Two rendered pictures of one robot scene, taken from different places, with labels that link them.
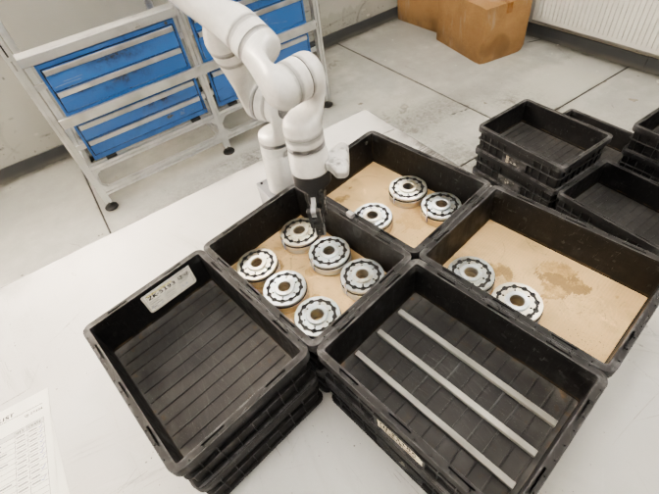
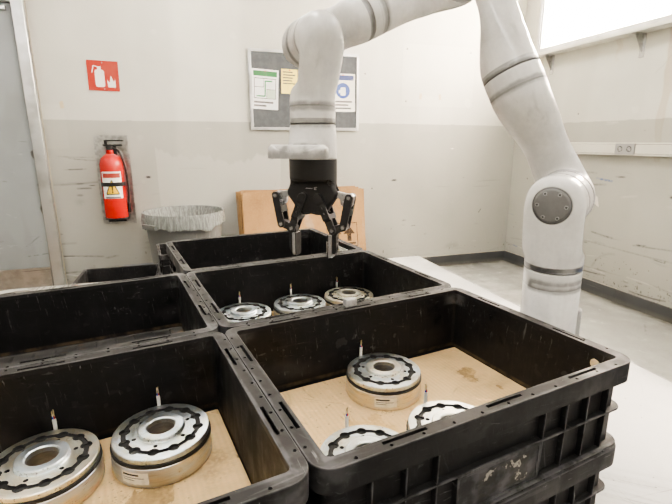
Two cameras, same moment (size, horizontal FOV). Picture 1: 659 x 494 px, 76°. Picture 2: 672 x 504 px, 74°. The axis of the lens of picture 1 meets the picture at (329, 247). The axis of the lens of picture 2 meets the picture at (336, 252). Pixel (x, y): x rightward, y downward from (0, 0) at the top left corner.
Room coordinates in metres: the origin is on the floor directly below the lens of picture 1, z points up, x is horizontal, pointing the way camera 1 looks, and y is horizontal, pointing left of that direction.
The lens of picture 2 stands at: (0.80, -0.69, 1.17)
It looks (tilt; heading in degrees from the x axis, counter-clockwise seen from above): 14 degrees down; 99
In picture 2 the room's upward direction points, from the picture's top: straight up
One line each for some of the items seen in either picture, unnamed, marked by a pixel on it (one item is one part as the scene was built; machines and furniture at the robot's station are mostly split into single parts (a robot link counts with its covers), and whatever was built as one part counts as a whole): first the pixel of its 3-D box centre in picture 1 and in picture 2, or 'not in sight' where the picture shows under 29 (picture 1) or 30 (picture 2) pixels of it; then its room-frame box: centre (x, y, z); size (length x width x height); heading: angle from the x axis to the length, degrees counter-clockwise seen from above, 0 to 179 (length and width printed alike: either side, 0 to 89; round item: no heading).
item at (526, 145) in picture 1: (530, 174); not in sight; (1.35, -0.92, 0.37); 0.40 x 0.30 x 0.45; 26
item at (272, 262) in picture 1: (257, 264); (348, 295); (0.69, 0.18, 0.86); 0.10 x 0.10 x 0.01
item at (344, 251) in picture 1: (329, 252); not in sight; (0.69, 0.00, 0.86); 0.10 x 0.10 x 0.01
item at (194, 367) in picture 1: (200, 354); (262, 270); (0.47, 0.31, 0.87); 0.40 x 0.30 x 0.11; 36
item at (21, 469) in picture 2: (517, 301); (42, 457); (0.45, -0.36, 0.86); 0.05 x 0.05 x 0.01
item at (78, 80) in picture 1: (132, 92); not in sight; (2.36, 0.92, 0.60); 0.72 x 0.03 x 0.56; 116
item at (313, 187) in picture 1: (313, 182); (313, 184); (0.65, 0.01, 1.10); 0.08 x 0.08 x 0.09
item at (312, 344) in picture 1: (302, 254); (313, 284); (0.64, 0.06, 0.92); 0.40 x 0.30 x 0.02; 36
